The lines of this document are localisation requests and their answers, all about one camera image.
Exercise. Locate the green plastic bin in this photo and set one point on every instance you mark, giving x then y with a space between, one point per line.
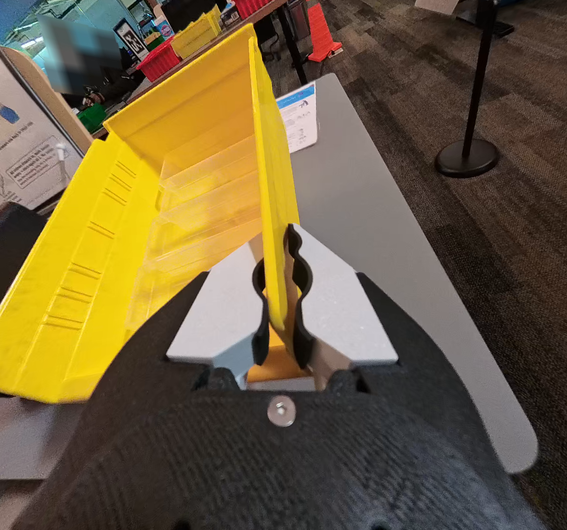
93 118

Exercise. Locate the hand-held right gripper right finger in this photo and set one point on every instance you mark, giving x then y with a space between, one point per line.
350 317

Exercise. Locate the grey trash can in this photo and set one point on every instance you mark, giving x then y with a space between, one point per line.
299 16

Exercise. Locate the black stanchion post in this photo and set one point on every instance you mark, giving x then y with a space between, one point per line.
467 158

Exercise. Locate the large yellow plastic bin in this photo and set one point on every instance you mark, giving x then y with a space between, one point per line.
88 295

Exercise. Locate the grey desk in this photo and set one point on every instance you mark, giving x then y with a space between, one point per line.
376 229

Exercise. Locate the small yellow plastic bin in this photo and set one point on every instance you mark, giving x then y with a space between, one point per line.
197 31

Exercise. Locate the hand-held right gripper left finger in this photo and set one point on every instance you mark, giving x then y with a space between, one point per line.
221 317

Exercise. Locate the orange traffic cone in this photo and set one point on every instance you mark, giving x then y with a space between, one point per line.
319 20

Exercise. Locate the black white tag sign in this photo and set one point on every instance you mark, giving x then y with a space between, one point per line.
130 40

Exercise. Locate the printed instruction sheet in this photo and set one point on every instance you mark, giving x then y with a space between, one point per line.
299 118

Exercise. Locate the wooden board with poster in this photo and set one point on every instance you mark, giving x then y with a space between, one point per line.
26 153

